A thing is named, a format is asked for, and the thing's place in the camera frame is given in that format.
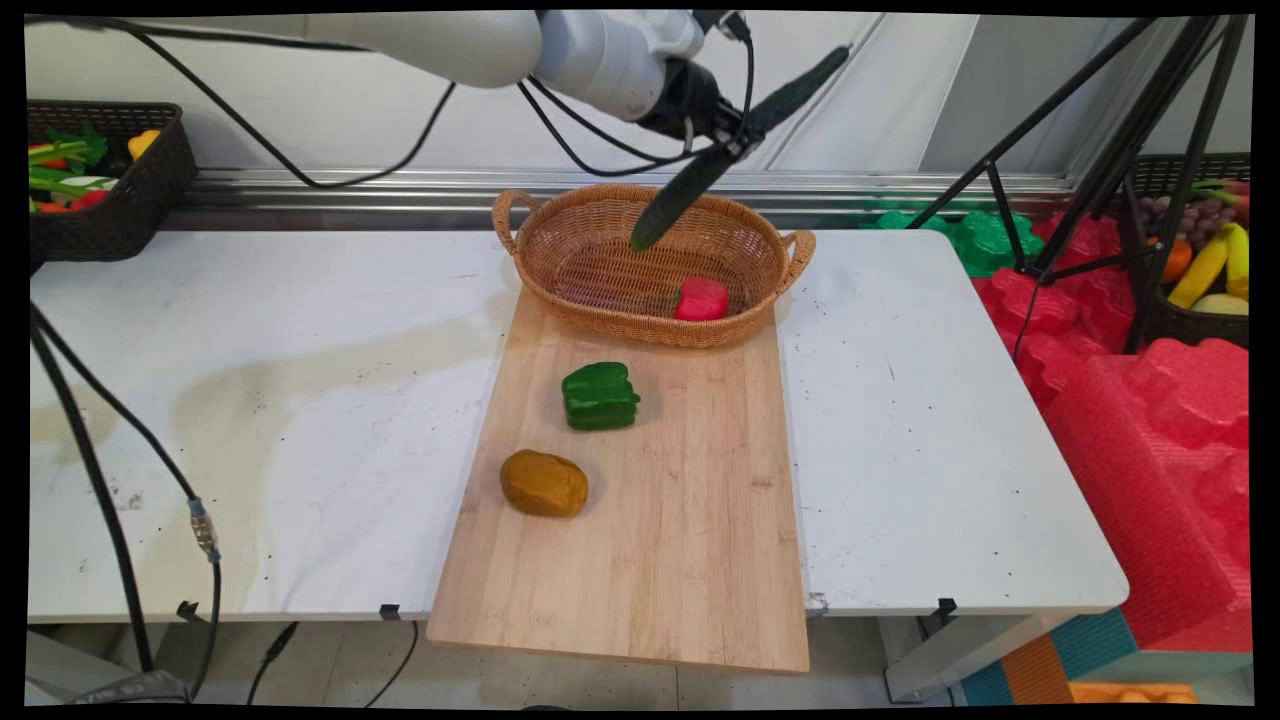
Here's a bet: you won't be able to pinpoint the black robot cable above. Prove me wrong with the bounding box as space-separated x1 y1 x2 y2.
28 14 758 191
28 300 223 701

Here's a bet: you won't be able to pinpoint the purple grape bunch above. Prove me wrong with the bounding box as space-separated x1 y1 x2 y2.
1140 197 1239 247

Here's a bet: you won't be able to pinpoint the black tripod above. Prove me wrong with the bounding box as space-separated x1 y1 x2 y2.
905 15 1251 356

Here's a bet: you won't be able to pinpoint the red foam mats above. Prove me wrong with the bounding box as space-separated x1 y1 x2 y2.
972 210 1253 653

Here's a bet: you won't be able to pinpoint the black plastic vegetable basket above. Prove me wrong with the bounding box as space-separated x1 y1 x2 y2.
28 100 199 264

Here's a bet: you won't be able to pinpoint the red bell pepper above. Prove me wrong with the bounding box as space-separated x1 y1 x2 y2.
674 277 731 323

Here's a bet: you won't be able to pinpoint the long dark green cucumber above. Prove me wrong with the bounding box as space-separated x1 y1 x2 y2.
629 44 853 253

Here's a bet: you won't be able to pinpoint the yellow banana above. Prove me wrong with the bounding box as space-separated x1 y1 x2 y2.
1167 230 1230 310
1224 222 1251 301

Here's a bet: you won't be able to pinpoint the aluminium wall rail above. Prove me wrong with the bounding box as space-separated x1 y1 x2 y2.
165 167 1077 233

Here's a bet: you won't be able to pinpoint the black plastic fruit basket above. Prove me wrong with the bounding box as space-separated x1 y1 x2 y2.
1128 153 1251 351

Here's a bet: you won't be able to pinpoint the brown potato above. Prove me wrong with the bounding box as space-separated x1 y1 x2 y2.
499 448 590 520

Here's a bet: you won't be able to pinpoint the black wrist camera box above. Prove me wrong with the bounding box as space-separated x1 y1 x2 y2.
692 10 751 43

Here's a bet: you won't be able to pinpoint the white table leg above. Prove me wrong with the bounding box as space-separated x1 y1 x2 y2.
880 612 1057 704

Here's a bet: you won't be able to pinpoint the black floor cable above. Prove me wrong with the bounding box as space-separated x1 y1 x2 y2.
362 620 421 707
245 620 301 706

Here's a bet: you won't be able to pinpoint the wooden cutting board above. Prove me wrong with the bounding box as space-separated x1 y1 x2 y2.
427 290 811 673

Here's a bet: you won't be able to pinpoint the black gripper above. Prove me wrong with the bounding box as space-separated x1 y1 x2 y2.
638 58 773 165

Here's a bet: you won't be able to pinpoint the teal and orange foam mats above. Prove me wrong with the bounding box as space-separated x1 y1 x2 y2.
958 608 1199 706

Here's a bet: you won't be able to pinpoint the green leafy vegetable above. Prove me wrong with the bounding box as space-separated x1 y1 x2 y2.
44 123 111 173

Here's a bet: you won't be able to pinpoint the brown wicker basket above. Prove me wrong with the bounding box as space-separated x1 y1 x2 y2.
491 183 817 350

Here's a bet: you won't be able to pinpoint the grey base on floor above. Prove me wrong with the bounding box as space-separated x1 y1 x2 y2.
70 668 193 707

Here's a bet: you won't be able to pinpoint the green bell pepper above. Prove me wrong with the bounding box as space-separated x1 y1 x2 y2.
561 361 642 432

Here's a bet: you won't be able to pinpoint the green foam mats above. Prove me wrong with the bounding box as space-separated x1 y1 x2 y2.
858 200 1047 280

